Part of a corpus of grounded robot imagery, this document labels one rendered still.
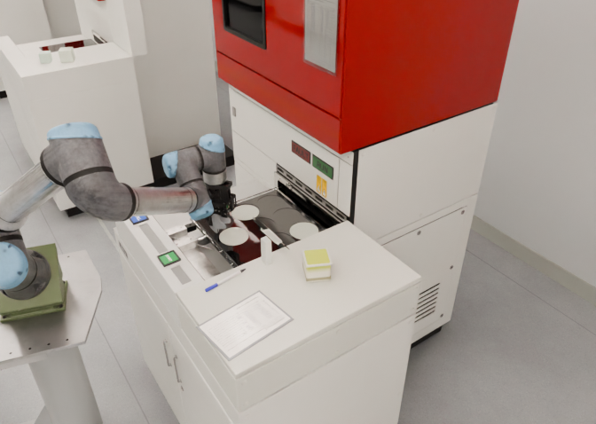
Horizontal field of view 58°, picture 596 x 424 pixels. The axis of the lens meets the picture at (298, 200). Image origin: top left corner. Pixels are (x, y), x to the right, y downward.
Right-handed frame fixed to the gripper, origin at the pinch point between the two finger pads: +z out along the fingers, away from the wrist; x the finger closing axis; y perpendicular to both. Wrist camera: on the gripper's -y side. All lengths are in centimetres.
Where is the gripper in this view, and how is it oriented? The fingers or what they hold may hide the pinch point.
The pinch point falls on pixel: (215, 229)
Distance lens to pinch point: 187.1
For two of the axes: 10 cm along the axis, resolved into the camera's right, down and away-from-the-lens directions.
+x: 3.5, -5.1, 7.8
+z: 0.0, 8.4, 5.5
